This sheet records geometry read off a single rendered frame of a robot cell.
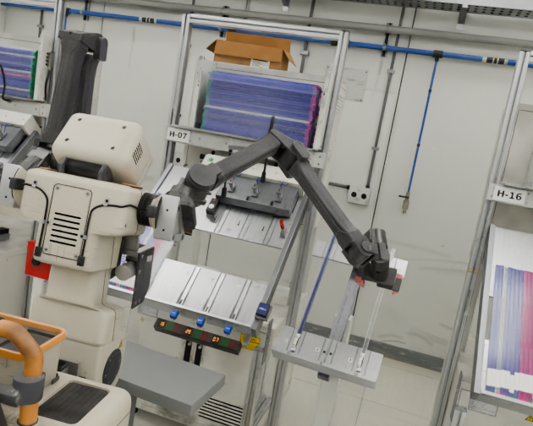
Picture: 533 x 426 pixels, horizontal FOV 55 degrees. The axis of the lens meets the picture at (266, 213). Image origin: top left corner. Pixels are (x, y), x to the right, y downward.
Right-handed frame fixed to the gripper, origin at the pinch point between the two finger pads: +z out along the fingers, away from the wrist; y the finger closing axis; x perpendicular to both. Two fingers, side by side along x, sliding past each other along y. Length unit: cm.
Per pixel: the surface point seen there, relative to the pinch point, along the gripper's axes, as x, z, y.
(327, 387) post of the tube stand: 25.5, 33.3, 11.0
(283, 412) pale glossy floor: 14, 124, 42
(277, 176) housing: -50, 12, 56
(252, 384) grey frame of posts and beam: 33, 35, 38
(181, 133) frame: -58, 4, 106
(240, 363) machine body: 18, 60, 54
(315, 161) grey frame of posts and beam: -59, 8, 41
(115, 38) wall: -200, 59, 257
